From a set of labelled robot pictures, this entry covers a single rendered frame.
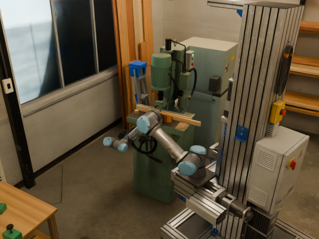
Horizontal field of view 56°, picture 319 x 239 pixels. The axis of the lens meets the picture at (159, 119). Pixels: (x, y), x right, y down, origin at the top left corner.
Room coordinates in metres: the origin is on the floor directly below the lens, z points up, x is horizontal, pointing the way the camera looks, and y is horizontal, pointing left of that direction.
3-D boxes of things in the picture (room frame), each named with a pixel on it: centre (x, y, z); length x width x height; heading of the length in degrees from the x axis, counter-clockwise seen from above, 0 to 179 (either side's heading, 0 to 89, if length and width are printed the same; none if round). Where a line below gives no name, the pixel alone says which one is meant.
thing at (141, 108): (2.64, -0.03, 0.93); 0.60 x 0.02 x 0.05; 63
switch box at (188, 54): (2.86, -0.27, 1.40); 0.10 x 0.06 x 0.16; 153
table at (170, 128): (2.53, 0.02, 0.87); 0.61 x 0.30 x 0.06; 63
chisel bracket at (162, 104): (2.65, -0.02, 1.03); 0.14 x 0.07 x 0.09; 153
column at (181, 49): (2.89, -0.13, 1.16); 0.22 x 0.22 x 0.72; 63
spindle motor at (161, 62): (2.63, -0.01, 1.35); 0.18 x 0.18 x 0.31
